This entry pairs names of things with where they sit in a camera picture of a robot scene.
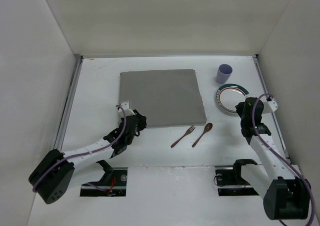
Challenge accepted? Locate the grey cloth placemat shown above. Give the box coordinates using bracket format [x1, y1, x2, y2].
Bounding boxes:
[119, 69, 207, 128]

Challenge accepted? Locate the purple cable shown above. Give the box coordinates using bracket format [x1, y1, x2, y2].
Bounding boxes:
[32, 105, 128, 193]
[251, 93, 315, 226]

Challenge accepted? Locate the brown wooden spoon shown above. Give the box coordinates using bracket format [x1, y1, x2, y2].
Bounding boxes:
[192, 123, 213, 148]

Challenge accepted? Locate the left aluminium table rail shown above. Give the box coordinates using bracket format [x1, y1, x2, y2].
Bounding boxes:
[51, 54, 83, 150]

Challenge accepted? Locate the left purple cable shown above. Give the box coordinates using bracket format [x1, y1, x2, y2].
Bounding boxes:
[32, 105, 128, 193]

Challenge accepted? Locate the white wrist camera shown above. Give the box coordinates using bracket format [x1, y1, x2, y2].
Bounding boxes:
[116, 101, 135, 118]
[262, 97, 278, 114]

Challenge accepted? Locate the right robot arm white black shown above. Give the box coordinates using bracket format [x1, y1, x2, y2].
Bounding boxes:
[233, 94, 315, 222]

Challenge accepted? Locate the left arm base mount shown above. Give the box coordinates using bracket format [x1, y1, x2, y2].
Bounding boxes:
[79, 160, 128, 197]

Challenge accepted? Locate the brown wooden fork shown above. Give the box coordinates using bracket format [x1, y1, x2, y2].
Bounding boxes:
[170, 126, 196, 148]

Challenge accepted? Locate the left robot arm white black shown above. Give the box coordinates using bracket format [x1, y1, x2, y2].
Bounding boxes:
[28, 106, 147, 204]

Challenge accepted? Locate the white plate green rim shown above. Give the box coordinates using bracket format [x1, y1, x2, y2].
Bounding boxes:
[215, 84, 250, 115]

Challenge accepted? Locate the lilac plastic cup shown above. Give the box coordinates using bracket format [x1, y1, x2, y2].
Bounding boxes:
[215, 64, 233, 84]

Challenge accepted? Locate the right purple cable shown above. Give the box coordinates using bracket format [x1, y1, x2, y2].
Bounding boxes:
[251, 93, 315, 226]

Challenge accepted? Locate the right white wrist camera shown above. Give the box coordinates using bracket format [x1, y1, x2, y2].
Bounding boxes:
[262, 97, 278, 114]

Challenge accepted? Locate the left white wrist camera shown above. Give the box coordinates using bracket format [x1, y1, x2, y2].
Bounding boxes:
[116, 101, 135, 118]

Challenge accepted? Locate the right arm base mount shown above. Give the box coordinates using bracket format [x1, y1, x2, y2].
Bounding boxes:
[213, 159, 271, 198]

